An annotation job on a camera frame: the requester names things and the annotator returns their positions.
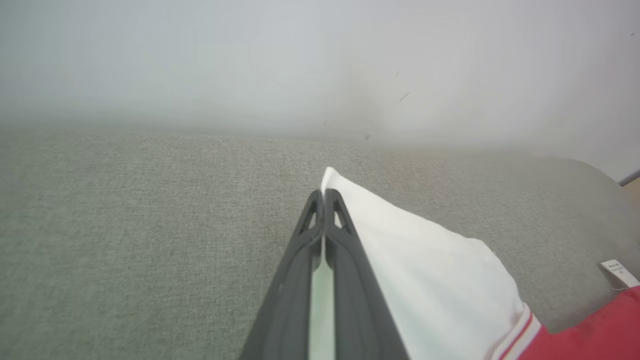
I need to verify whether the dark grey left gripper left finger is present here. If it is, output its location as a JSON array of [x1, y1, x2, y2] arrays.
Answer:
[[239, 190, 325, 360]]

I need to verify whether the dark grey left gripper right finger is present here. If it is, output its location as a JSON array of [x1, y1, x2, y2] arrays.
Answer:
[[325, 189, 410, 360]]

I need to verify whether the red white striped jersey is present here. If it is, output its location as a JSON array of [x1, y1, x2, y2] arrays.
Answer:
[[307, 166, 640, 360]]

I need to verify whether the grey fabric sofa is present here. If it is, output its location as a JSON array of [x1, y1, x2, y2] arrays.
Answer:
[[0, 127, 640, 360]]

